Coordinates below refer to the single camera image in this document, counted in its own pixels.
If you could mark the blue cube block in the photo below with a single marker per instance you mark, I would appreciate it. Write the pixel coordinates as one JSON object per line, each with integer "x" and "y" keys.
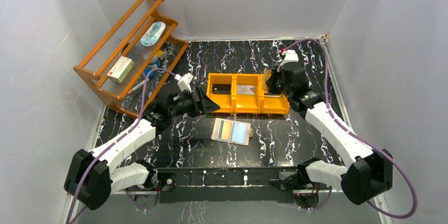
{"x": 148, "y": 72}

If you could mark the blue white tape roll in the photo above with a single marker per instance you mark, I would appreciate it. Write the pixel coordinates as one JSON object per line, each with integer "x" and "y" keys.
{"x": 154, "y": 63}

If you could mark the white marker pen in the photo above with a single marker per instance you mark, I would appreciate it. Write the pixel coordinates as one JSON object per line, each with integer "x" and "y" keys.
{"x": 137, "y": 86}

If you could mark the yellow small block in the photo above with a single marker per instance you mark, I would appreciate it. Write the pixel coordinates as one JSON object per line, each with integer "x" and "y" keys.
{"x": 161, "y": 54}

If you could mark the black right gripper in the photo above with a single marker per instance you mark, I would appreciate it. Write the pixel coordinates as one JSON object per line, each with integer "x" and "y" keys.
{"x": 277, "y": 82}

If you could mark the silver card in tray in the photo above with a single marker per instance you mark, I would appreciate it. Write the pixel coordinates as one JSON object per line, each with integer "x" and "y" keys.
{"x": 246, "y": 90}

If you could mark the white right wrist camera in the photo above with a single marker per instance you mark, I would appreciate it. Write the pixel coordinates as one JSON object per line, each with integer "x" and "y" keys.
{"x": 288, "y": 56}

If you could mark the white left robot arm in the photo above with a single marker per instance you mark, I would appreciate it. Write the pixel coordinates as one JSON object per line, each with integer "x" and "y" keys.
{"x": 94, "y": 175}

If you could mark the yellow three-compartment plastic tray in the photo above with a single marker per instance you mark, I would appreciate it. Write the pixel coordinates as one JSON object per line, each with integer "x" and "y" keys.
{"x": 260, "y": 103}

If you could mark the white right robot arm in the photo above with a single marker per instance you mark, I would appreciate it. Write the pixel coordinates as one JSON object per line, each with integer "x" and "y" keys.
{"x": 365, "y": 173}

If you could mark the white leather card holder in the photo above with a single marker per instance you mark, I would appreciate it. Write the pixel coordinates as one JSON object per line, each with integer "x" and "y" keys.
{"x": 241, "y": 132}

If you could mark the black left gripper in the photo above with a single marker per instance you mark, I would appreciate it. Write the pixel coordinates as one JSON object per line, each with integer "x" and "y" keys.
{"x": 197, "y": 102}

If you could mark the white red-print box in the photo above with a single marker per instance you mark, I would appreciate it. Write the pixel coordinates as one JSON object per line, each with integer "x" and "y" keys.
{"x": 120, "y": 69}

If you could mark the orange wooden shelf rack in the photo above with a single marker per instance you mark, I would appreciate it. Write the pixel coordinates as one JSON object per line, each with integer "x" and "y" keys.
{"x": 124, "y": 40}

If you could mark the light blue oval case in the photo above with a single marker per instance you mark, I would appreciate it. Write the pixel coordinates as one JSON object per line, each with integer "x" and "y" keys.
{"x": 153, "y": 33}

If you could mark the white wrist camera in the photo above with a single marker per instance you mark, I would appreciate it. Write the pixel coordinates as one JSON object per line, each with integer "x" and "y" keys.
{"x": 288, "y": 56}
{"x": 184, "y": 82}

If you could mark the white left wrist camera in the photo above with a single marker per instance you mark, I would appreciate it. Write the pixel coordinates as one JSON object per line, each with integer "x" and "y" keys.
{"x": 184, "y": 82}

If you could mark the black credit card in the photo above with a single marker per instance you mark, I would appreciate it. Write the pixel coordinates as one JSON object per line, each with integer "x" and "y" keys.
{"x": 221, "y": 89}

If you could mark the gold card in holder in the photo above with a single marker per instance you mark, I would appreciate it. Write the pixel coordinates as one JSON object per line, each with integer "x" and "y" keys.
{"x": 224, "y": 130}

